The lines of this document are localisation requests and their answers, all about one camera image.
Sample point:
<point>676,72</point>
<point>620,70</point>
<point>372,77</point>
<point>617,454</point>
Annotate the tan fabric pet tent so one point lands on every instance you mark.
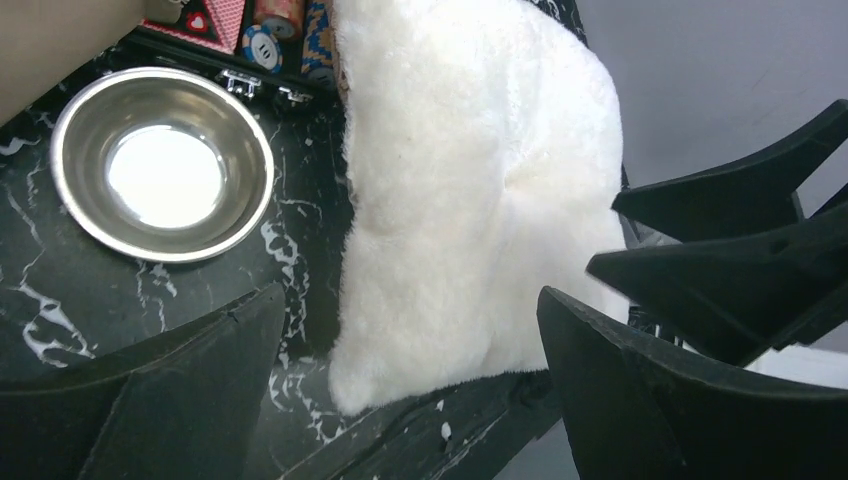
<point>44,41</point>

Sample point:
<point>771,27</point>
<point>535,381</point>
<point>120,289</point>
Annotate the steel pet bowl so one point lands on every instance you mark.
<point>161,165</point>

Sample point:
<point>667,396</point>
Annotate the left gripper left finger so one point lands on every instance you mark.
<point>180,405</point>

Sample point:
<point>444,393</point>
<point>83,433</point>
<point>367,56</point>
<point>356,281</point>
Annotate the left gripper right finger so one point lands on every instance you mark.
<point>638,407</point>

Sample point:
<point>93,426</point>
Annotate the white fluffy cushion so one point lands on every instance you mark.
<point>484,149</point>

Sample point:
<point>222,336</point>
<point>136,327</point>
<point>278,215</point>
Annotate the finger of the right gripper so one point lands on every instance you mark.
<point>747,196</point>
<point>734,299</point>

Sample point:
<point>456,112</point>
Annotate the black poker chip case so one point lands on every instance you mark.
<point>281,50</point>

